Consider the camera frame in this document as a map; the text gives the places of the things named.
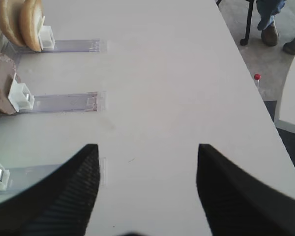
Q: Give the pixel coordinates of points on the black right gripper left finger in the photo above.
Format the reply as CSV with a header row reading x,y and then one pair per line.
x,y
60,204

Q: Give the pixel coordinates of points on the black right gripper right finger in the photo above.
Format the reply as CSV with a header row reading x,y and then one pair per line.
x,y
238,204

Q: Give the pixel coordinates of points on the outer brown meat patty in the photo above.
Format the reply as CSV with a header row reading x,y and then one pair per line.
x,y
7,72

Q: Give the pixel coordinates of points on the red capped bottle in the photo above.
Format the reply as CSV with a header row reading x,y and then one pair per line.
x,y
257,78

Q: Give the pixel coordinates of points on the inner bun slice right rack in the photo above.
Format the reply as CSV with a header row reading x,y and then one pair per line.
x,y
30,19

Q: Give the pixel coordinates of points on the bun slice rack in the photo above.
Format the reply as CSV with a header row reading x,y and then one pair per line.
x,y
9,21
30,19

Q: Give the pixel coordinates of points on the person legs in jeans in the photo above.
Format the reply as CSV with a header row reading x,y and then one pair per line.
x,y
267,10

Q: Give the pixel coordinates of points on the outer bun slice right rack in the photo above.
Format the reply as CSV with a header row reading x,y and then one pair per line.
x,y
9,21

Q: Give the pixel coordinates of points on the clear rail with lettuce pusher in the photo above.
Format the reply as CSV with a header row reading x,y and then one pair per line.
x,y
17,179

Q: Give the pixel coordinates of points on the clear rail with patty pusher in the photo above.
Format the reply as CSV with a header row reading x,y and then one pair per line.
x,y
24,102

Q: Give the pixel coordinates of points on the clear rail with bun pusher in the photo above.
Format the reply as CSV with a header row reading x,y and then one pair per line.
x,y
50,45

